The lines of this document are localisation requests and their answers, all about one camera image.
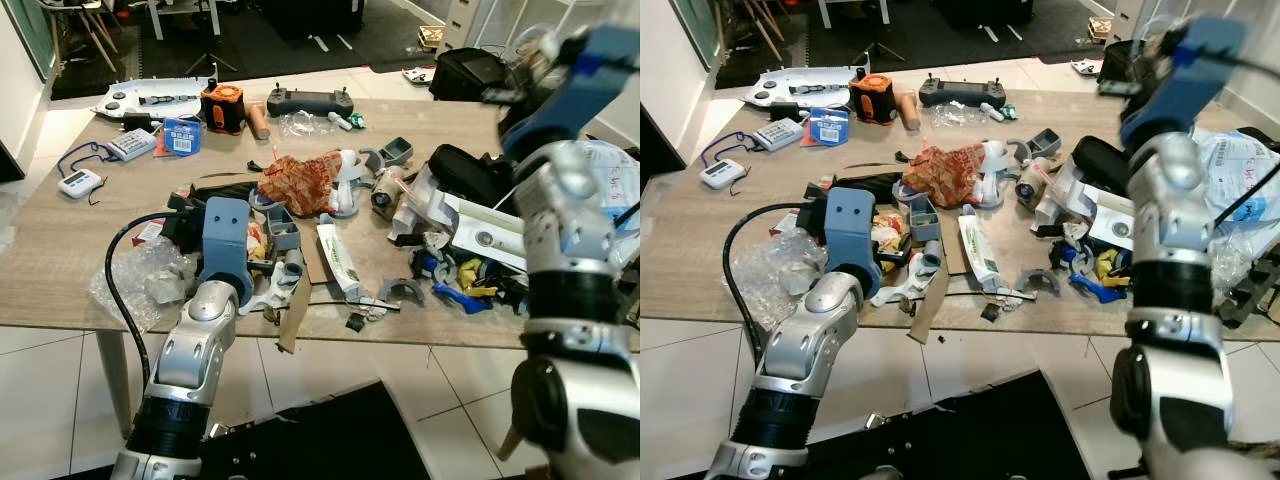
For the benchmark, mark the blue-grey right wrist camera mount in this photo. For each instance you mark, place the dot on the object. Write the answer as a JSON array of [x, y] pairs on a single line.
[[1190, 90], [580, 100]]

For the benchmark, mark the white printed plastic bag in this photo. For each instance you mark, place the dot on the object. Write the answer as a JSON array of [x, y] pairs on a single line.
[[610, 185], [1235, 175]]

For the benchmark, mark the black toothed foam piece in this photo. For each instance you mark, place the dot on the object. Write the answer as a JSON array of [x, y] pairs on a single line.
[[1250, 290]]

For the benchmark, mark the white plastic bracket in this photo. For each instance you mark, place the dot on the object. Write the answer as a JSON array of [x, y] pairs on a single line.
[[895, 290], [262, 295]]

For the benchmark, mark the grey metal table leg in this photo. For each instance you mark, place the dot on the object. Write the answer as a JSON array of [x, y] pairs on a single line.
[[118, 380]]

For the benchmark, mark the blue packaged card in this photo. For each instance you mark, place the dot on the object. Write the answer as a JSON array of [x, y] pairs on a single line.
[[830, 128], [182, 138]]

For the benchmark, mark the black fabric bag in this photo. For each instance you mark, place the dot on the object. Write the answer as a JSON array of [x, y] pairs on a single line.
[[465, 75], [1118, 60]]

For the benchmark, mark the tan cylinder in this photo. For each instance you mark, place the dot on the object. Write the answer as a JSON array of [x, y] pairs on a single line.
[[908, 110], [258, 118]]

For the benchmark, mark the white flat box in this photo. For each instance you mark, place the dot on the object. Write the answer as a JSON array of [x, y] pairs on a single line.
[[1110, 225], [490, 240]]

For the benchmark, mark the red patterned snack bag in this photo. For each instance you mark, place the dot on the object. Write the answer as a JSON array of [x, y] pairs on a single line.
[[300, 185], [945, 175]]

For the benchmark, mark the orange and black device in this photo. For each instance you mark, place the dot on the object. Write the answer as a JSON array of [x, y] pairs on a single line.
[[222, 110]]

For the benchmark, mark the black pouch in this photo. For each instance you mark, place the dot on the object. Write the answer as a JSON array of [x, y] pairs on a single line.
[[465, 175], [1100, 165]]

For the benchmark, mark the black remote controller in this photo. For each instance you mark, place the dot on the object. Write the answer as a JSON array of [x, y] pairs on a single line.
[[308, 102], [962, 93]]

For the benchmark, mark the blue plastic piece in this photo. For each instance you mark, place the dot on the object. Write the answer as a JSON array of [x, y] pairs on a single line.
[[455, 295], [1095, 285]]

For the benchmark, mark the grey rectangular plastic piece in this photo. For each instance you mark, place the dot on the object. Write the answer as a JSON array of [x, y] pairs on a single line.
[[925, 222], [282, 232]]

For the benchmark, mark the grey cylindrical camera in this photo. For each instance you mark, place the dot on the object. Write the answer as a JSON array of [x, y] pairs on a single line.
[[386, 195], [1030, 185]]

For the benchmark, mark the grey keypad device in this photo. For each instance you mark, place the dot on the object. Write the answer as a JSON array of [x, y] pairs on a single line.
[[778, 135], [132, 145]]

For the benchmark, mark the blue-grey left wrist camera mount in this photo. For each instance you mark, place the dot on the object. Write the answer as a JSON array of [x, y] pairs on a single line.
[[226, 235], [852, 225]]

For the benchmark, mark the grey arched plastic piece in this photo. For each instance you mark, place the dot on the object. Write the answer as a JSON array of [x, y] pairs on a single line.
[[1037, 273], [400, 283]]

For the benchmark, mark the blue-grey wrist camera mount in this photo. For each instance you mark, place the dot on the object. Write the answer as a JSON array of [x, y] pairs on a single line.
[[852, 225], [580, 100], [226, 235], [1190, 90]]

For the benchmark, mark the small grey device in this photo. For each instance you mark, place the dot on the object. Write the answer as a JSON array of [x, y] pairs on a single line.
[[1043, 142], [397, 152]]

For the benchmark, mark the white and green tube box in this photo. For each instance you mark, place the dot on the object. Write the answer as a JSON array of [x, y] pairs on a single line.
[[338, 260], [980, 250]]

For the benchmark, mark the brown cardboard strip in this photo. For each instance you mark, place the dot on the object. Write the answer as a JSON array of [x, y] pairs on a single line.
[[925, 310], [292, 320]]

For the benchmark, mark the small clear plastic bag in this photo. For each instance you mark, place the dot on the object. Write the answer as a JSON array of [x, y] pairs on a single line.
[[955, 115], [305, 125]]

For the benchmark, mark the clear crumpled plastic bag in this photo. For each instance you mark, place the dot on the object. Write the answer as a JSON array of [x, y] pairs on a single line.
[[140, 285], [780, 275]]

